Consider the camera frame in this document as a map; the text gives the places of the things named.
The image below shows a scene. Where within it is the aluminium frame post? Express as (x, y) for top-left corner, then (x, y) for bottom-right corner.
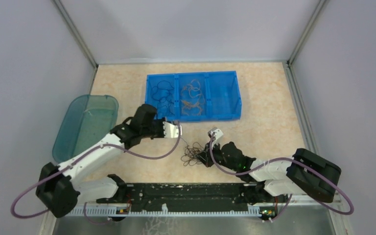
(287, 0), (329, 67)
(51, 0), (98, 70)

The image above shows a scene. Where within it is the blue plastic divided bin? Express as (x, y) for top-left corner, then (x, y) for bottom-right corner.
(145, 71), (242, 122)

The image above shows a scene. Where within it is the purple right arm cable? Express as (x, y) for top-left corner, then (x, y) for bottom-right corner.
(209, 136), (354, 223)

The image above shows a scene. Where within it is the yellow wire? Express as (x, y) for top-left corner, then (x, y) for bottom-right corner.
(179, 97), (206, 117)
(181, 79), (205, 99)

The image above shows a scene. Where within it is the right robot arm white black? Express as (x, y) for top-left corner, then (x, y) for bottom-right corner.
(195, 142), (342, 203)

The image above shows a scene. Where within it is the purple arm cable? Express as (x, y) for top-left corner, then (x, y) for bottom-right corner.
(10, 120), (182, 226)
(209, 136), (354, 223)

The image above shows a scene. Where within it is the aluminium frame post right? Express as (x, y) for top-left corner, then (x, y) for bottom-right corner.
(287, 0), (329, 67)

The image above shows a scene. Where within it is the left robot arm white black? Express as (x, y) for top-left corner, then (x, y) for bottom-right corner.
(35, 104), (182, 218)

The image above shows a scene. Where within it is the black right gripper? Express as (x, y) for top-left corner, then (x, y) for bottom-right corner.
(195, 139), (237, 171)

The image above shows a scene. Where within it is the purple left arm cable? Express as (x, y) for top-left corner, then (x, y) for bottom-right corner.
(10, 120), (182, 226)

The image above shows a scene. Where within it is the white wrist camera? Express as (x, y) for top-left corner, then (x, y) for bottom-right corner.
(208, 127), (224, 148)
(163, 121), (182, 139)

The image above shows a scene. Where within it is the brown wire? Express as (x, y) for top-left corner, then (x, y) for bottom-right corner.
(180, 142), (207, 167)

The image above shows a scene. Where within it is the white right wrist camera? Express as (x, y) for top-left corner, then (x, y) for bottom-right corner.
(208, 127), (224, 148)

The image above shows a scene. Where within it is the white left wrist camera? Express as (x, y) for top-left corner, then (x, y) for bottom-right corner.
(163, 121), (182, 139)

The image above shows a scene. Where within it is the aluminium frame post left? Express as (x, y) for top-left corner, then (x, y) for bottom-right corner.
(51, 0), (98, 70)

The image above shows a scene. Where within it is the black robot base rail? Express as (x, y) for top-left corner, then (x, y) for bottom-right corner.
(68, 183), (287, 219)

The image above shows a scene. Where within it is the teal translucent plastic basin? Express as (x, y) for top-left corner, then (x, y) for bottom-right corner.
(52, 94), (119, 163)

